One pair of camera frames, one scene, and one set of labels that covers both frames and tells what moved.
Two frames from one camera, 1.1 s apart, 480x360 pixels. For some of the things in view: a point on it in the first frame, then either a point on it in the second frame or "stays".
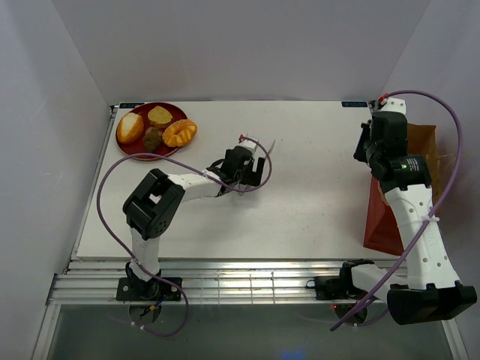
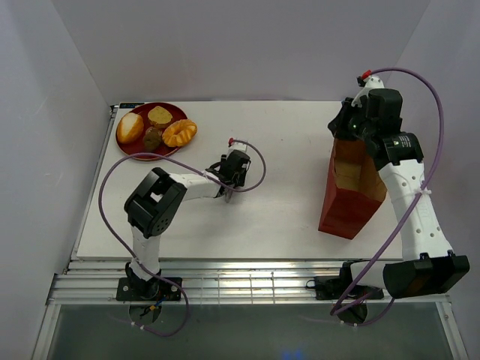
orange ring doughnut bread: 179,133 stays
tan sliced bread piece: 159,116 stays
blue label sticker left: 130,105 stays
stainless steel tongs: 243,187 -> 228,193
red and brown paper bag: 382,233 -> 355,190
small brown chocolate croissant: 151,139 stays
